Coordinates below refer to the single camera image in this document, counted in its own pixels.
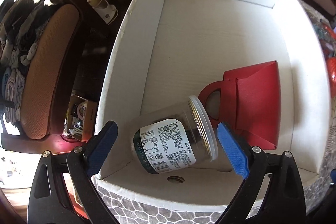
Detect white cardboard box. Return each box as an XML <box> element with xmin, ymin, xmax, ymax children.
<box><xmin>96</xmin><ymin>0</ymin><xmax>331</xmax><ymax>210</ymax></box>

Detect clear jar with white label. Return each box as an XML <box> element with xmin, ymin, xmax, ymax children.
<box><xmin>133</xmin><ymin>95</ymin><xmax>219</xmax><ymax>174</ymax></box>

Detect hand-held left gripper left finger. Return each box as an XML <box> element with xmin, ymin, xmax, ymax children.
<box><xmin>28</xmin><ymin>120</ymin><xmax>121</xmax><ymax>224</ymax></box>

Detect pile of folded clothes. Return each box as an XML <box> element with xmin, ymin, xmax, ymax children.
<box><xmin>0</xmin><ymin>0</ymin><xmax>53</xmax><ymax>119</ymax></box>

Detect red pouch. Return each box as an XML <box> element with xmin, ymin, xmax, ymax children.
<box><xmin>197</xmin><ymin>61</ymin><xmax>281</xmax><ymax>151</ymax></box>

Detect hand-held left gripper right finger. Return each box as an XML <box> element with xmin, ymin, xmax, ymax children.
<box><xmin>215</xmin><ymin>122</ymin><xmax>307</xmax><ymax>224</ymax></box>

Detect pile of red snack packets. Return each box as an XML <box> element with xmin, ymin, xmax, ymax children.
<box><xmin>315</xmin><ymin>17</ymin><xmax>336</xmax><ymax>62</ymax></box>

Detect wooden chair with orange cushion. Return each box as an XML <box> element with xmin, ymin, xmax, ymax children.
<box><xmin>0</xmin><ymin>0</ymin><xmax>116</xmax><ymax>156</ymax></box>

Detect open cardboard box of clutter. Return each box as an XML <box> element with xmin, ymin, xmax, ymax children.
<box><xmin>63</xmin><ymin>94</ymin><xmax>99</xmax><ymax>143</ymax></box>

